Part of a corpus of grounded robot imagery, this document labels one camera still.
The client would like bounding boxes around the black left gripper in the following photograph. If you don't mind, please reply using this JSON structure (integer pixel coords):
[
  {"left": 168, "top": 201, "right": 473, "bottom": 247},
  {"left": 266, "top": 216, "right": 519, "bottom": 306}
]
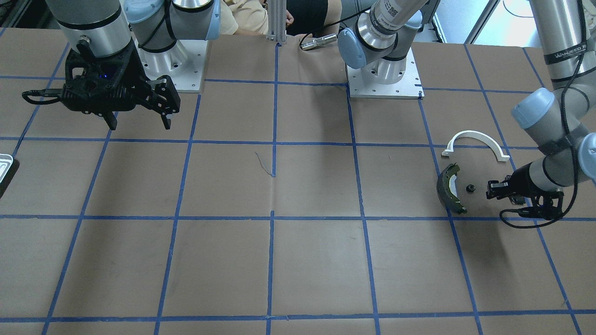
[{"left": 486, "top": 164, "right": 559, "bottom": 208}]

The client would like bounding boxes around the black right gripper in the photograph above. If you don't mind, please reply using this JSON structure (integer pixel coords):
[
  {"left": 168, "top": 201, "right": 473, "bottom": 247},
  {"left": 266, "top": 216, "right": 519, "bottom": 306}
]
[{"left": 61, "top": 45, "right": 181, "bottom": 131}]

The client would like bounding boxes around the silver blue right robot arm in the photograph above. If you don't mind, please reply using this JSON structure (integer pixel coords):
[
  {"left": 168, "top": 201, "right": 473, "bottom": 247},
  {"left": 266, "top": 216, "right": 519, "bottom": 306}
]
[{"left": 22, "top": 0, "right": 424, "bottom": 130}]

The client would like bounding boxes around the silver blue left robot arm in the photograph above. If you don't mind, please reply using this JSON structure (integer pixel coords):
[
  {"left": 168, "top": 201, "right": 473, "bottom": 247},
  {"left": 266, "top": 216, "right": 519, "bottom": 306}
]
[{"left": 486, "top": 0, "right": 596, "bottom": 200}]

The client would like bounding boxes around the white curved plastic arc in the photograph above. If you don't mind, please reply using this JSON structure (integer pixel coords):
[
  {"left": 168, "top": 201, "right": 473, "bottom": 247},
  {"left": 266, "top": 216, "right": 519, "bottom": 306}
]
[{"left": 441, "top": 130, "right": 511, "bottom": 162}]

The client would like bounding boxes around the green brake shoe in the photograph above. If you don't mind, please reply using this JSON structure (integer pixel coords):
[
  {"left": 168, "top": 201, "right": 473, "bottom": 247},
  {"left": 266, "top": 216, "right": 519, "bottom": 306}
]
[{"left": 436, "top": 163, "right": 468, "bottom": 214}]

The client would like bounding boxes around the seated person beige shirt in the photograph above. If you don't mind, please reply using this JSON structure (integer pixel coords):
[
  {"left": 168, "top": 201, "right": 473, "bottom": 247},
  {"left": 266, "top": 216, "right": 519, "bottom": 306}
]
[{"left": 219, "top": 0, "right": 373, "bottom": 37}]

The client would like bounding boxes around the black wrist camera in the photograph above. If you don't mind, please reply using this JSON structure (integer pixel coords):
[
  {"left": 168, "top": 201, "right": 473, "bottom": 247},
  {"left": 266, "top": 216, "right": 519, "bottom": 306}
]
[{"left": 531, "top": 191, "right": 564, "bottom": 221}]

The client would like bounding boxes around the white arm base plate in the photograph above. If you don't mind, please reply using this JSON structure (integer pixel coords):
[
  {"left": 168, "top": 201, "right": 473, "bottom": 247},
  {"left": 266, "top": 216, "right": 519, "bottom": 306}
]
[
  {"left": 138, "top": 40, "right": 209, "bottom": 93},
  {"left": 345, "top": 48, "right": 425, "bottom": 99}
]

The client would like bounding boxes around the aluminium frame post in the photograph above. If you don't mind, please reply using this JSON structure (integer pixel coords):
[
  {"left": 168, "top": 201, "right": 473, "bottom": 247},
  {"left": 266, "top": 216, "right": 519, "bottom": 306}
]
[{"left": 266, "top": 0, "right": 287, "bottom": 45}]

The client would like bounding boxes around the silver cable connector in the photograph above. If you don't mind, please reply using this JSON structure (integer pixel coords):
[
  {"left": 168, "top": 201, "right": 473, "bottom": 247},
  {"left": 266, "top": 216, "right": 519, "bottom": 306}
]
[{"left": 300, "top": 34, "right": 337, "bottom": 51}]

